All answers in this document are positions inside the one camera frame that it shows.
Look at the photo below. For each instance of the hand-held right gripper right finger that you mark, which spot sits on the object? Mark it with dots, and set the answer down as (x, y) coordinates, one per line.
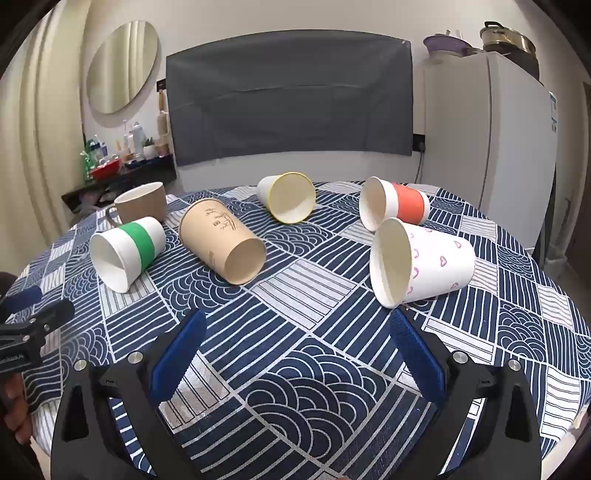
(415, 360)

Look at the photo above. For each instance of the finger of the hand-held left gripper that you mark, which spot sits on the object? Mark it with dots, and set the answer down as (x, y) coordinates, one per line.
(46, 316)
(25, 297)

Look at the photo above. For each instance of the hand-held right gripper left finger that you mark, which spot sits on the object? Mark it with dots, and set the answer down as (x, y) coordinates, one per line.
(181, 353)

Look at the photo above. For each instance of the white paper cup pink hearts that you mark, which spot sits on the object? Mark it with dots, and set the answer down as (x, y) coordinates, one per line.
(438, 263)

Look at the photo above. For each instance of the white paper cup green band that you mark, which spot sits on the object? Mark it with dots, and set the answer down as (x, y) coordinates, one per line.
(138, 241)

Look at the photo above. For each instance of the brown paper cup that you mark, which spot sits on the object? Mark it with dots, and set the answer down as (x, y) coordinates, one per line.
(207, 230)

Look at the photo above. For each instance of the white paper cup orange band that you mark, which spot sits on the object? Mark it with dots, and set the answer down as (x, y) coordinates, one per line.
(408, 203)

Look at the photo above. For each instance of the white paper cup yellow rim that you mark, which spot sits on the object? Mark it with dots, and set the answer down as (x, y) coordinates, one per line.
(291, 198)

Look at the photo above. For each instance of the person's left hand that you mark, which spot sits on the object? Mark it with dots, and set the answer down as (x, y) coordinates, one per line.
(16, 406)

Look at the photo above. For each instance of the blue white patterned tablecloth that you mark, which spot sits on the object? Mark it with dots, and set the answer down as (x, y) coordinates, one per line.
(295, 323)

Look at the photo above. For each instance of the brown ceramic mug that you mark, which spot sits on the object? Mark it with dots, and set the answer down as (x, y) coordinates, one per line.
(143, 203)

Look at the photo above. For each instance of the red bowl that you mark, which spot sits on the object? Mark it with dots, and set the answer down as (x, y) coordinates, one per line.
(105, 171)

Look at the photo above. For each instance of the green plastic bottle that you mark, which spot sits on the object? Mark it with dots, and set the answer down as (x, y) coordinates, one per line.
(90, 159)

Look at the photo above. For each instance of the beige curtain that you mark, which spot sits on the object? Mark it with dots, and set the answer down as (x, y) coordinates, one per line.
(51, 138)

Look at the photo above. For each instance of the white thermos bottle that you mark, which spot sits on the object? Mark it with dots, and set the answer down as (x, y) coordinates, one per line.
(137, 141)

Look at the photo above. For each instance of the small potted plant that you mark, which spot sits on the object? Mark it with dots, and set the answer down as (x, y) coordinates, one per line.
(149, 148)

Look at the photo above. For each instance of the white refrigerator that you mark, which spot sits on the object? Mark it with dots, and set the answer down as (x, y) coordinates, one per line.
(485, 138)

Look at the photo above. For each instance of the grey cloth covered screen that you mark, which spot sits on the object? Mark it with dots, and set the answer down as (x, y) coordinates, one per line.
(286, 97)

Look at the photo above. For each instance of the purple basin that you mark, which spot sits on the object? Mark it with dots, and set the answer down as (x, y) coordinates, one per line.
(443, 45)

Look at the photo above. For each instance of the black pot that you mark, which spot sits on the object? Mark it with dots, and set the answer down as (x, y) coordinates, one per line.
(524, 62)

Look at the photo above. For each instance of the steel pot with lid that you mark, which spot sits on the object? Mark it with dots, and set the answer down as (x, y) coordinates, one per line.
(505, 39)

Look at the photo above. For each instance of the black wall shelf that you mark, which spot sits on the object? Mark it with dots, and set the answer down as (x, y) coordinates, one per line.
(120, 182)

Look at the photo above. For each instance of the black wall socket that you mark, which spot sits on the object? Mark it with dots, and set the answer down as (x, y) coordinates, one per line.
(419, 143)

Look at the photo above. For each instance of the oval wall mirror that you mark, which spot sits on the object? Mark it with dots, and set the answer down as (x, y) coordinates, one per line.
(122, 69)

